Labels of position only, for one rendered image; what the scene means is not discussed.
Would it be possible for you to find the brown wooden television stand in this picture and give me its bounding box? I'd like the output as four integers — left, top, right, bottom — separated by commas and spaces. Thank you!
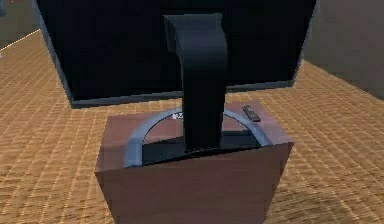
94, 100, 295, 224

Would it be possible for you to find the black remote control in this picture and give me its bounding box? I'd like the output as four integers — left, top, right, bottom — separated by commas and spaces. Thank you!
241, 104, 262, 123

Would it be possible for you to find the black television set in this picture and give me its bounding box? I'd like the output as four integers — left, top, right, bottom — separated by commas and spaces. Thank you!
32, 0, 320, 169

